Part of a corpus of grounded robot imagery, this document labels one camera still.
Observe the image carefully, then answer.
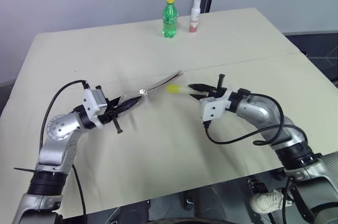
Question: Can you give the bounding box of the white sneaker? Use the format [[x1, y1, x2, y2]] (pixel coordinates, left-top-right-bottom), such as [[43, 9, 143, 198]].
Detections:
[[250, 189, 294, 214]]

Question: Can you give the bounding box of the white pink spray bottle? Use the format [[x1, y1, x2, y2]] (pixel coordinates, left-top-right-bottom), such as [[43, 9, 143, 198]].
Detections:
[[188, 0, 202, 34]]

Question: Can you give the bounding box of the transparent grid zip pouch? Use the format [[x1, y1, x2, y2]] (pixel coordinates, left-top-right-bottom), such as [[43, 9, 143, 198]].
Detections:
[[117, 70, 185, 124]]

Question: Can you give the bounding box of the black zip tie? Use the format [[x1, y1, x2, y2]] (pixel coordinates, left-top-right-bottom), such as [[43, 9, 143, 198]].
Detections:
[[13, 166, 36, 174]]

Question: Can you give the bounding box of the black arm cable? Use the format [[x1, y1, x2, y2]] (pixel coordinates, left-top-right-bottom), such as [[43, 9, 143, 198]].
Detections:
[[39, 80, 90, 217], [203, 92, 288, 146]]

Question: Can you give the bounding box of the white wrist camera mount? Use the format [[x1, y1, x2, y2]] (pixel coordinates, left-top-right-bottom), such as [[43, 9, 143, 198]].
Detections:
[[199, 89, 233, 123], [81, 88, 109, 130]]

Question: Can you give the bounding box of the dark rounded machine housing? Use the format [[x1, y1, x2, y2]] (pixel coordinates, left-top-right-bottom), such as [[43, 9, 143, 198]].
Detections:
[[115, 178, 267, 224]]

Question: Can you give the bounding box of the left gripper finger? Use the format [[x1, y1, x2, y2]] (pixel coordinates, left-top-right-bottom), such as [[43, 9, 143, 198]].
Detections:
[[118, 97, 143, 108], [118, 103, 139, 116]]

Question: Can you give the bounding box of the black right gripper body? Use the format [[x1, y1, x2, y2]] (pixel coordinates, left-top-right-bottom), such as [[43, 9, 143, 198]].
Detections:
[[204, 74, 230, 100]]

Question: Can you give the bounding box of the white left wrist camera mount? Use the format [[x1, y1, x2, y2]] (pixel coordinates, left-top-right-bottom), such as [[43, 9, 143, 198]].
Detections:
[[81, 88, 109, 130]]

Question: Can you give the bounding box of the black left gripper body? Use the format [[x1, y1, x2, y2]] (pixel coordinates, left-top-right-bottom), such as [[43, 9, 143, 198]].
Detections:
[[98, 97, 124, 135]]

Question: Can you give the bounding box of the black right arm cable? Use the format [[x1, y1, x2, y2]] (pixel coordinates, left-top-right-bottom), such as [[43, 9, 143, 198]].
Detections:
[[203, 92, 288, 146]]

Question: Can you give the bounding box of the green plastic soda bottle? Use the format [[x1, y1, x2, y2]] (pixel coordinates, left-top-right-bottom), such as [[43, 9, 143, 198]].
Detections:
[[161, 0, 181, 39]]

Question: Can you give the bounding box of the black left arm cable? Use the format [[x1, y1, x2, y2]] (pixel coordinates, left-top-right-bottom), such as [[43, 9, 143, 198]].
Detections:
[[39, 80, 90, 217]]

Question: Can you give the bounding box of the yellow highlighter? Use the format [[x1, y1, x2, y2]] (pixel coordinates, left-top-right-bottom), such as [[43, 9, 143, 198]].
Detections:
[[166, 84, 198, 96]]

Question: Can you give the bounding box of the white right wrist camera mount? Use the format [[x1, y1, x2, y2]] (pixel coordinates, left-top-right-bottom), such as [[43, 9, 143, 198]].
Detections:
[[199, 89, 233, 123]]

